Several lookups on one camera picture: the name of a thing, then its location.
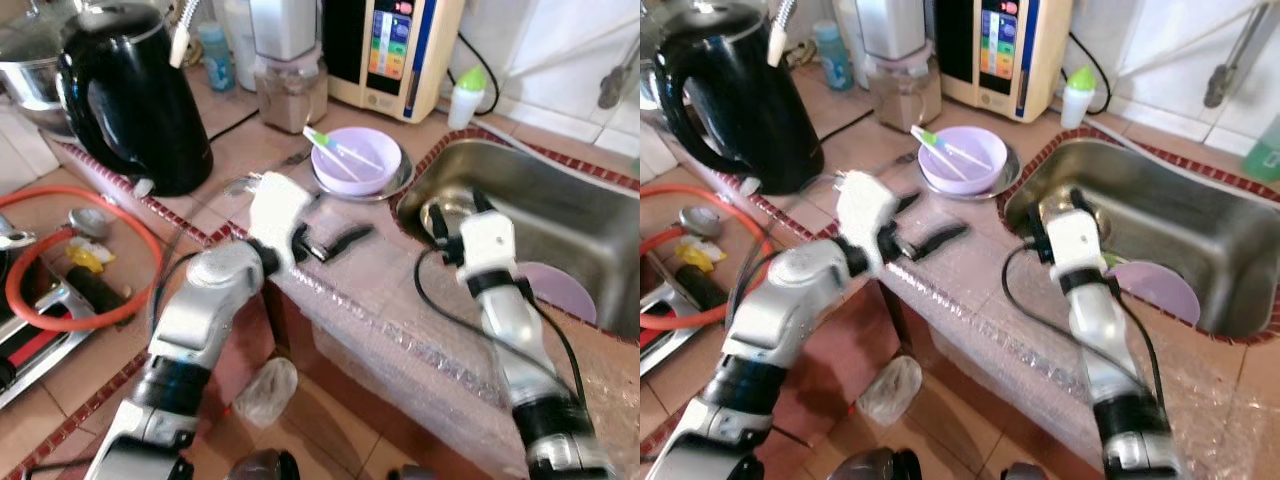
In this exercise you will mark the glass jar with brown powder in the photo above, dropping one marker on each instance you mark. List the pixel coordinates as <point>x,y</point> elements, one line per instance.
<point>905,100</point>
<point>290,100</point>

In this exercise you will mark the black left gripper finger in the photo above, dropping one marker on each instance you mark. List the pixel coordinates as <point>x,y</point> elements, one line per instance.
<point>350,238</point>
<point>908,201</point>
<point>311,202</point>
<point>942,240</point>

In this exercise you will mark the small blue bottle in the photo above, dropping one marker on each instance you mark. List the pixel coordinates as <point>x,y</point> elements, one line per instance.
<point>217,60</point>
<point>830,60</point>

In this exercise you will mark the black electric kettle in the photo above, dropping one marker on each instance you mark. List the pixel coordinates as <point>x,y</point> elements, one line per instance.
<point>735,100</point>
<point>130,100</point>

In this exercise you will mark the purple plastic bowl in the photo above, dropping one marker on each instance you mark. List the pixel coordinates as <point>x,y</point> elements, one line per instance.
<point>375,150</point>
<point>985,150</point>

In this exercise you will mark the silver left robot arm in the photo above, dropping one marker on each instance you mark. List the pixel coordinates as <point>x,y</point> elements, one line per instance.
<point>200,300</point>
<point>790,300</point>

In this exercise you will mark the white grey box container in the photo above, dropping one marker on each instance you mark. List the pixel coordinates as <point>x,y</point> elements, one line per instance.
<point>890,25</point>
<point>285,25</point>

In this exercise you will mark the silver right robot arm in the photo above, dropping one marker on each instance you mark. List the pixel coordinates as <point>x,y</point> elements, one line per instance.
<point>1100,330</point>
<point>505,330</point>

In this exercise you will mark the chrome wall tap pipe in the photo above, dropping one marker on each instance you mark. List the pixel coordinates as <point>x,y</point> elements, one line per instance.
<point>1217,85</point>

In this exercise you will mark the white bottle with green cap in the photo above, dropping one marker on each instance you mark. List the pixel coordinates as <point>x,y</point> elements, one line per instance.
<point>1077,100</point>
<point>465,100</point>

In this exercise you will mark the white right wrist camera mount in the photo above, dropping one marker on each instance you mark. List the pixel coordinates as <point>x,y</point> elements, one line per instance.
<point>488,242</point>
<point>1075,240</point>

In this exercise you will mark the purple plastic plate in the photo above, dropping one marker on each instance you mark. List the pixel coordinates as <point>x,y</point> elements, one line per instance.
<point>1160,290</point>
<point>560,290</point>

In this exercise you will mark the black steel gas stove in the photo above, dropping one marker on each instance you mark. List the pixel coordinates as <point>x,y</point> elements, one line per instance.
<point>665,330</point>
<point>30,340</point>

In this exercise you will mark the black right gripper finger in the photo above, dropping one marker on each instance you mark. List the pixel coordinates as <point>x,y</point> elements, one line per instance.
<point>1035,222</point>
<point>440,222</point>
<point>1080,199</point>
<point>481,201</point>

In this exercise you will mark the flexible tap spout white tip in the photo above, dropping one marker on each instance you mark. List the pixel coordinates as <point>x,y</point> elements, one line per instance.
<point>180,45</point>
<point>777,45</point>

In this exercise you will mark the stainless steel sink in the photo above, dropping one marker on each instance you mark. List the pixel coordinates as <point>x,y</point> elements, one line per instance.
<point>1180,210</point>
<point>560,210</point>

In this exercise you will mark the dark robot left leg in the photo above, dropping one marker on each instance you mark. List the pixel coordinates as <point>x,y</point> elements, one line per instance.
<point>875,468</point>
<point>262,468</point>

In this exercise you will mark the crumpled clear plastic bag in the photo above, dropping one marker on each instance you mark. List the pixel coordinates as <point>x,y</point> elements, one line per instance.
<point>888,390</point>
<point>265,390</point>

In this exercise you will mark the grey gas regulator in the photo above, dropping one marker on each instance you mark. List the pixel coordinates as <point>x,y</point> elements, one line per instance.
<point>88,222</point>
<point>697,220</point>

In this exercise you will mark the white plastic container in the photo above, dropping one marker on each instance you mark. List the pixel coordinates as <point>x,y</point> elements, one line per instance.
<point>850,30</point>
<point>240,40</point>

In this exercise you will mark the white training chopsticks green hinge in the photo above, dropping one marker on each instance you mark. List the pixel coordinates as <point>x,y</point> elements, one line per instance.
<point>335,150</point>
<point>940,148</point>

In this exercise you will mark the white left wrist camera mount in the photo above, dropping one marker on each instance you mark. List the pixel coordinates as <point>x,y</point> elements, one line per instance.
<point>275,215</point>
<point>862,212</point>

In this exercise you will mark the beige water ionizer appliance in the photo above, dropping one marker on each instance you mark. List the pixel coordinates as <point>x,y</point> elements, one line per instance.
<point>960,50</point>
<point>345,50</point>

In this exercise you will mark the yellow plastic tag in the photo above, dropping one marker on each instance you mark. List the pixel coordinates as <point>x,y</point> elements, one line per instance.
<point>90,255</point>
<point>700,253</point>

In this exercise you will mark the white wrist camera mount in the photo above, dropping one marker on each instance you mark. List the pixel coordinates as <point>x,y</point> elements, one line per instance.
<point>1075,240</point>
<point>862,212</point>
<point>275,215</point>
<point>488,242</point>

